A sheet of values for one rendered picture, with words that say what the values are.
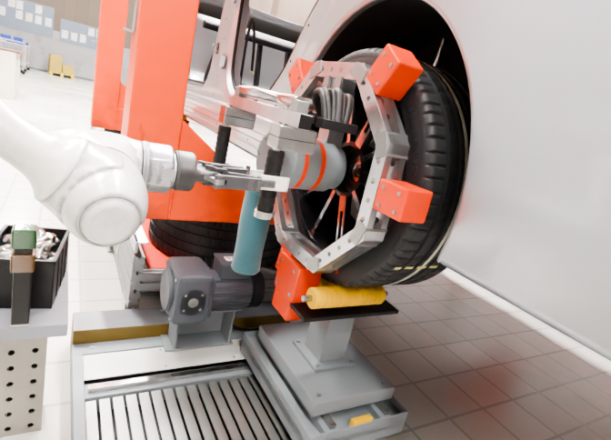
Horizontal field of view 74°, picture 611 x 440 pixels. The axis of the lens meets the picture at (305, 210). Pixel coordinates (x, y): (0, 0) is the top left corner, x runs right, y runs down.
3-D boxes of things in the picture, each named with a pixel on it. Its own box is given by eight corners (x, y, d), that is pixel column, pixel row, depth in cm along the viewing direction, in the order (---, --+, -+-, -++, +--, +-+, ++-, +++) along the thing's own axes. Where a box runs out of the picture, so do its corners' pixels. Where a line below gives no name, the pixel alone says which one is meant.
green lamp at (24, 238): (35, 250, 79) (36, 231, 78) (10, 250, 77) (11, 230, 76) (36, 242, 82) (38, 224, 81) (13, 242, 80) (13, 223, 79)
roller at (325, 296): (389, 306, 122) (395, 289, 121) (305, 314, 107) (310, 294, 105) (377, 297, 127) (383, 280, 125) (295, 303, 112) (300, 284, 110)
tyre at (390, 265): (398, 34, 132) (317, 194, 167) (339, 11, 120) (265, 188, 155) (556, 144, 88) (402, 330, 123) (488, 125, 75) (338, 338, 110)
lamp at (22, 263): (34, 274, 80) (35, 255, 79) (9, 274, 78) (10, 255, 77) (35, 265, 83) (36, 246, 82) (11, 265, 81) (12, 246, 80)
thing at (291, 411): (400, 434, 129) (409, 408, 127) (303, 464, 110) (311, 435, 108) (320, 341, 170) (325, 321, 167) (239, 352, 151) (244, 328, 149)
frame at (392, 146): (366, 303, 99) (433, 71, 85) (345, 305, 95) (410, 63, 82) (274, 225, 143) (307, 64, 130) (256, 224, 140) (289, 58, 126)
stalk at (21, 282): (29, 326, 83) (35, 232, 78) (9, 327, 81) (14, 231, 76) (30, 317, 86) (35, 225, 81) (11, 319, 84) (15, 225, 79)
